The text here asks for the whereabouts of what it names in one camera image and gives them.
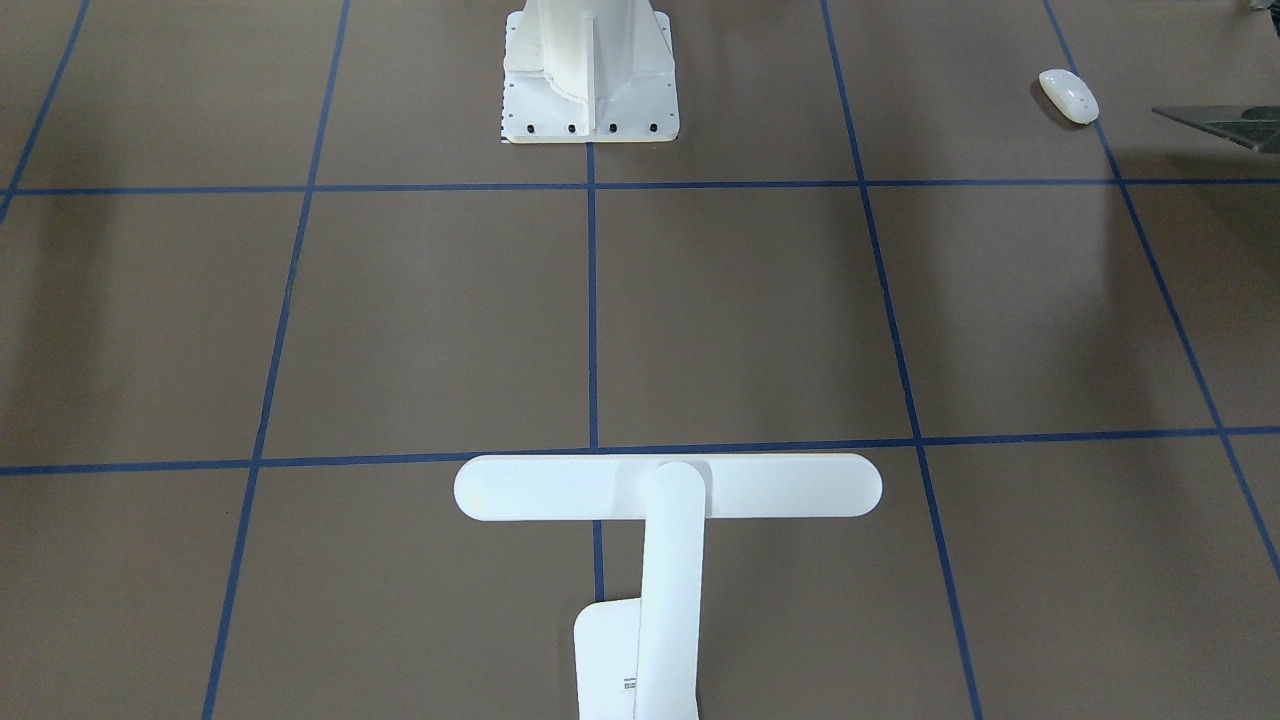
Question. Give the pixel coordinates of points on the white desk lamp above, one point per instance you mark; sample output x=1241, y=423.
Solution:
x=638, y=658

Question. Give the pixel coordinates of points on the white computer mouse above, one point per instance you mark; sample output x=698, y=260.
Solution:
x=1070, y=95

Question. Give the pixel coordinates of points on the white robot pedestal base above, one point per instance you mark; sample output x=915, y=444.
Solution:
x=589, y=72

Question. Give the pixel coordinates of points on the grey laptop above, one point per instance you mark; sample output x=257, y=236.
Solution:
x=1255, y=127

